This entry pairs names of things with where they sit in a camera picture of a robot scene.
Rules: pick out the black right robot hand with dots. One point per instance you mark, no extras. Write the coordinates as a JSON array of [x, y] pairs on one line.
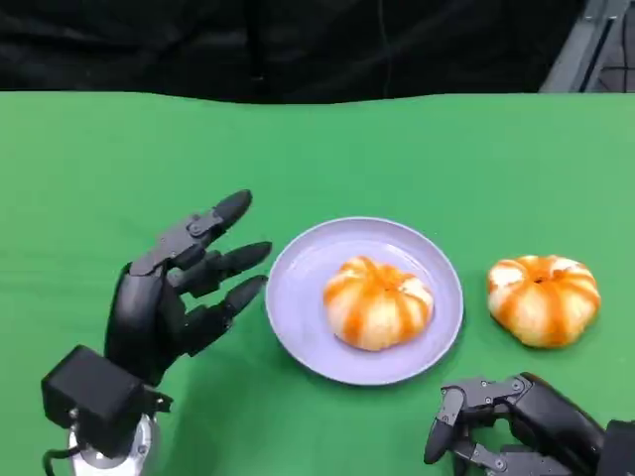
[[546, 416]]

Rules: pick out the green table cloth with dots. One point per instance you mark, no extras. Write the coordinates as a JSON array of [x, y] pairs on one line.
[[317, 163]]

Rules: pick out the grey metal frame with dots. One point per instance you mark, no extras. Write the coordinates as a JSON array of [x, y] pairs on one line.
[[570, 64]]

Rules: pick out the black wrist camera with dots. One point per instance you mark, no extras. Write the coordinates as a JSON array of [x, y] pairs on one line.
[[620, 448], [94, 396]]

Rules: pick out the orange and white bread roll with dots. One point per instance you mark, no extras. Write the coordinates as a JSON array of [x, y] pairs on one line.
[[543, 305], [377, 307]]

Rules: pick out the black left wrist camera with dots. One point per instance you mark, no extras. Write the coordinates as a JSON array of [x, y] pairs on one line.
[[94, 396]]

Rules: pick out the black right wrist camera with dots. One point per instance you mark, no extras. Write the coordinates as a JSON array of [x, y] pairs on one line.
[[620, 448]]

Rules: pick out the black backdrop curtain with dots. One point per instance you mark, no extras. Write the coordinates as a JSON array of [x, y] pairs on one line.
[[149, 44]]

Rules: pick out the lilac plate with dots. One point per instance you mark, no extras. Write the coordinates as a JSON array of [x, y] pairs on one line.
[[297, 317]]

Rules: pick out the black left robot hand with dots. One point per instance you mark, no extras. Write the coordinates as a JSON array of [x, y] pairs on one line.
[[144, 312]]

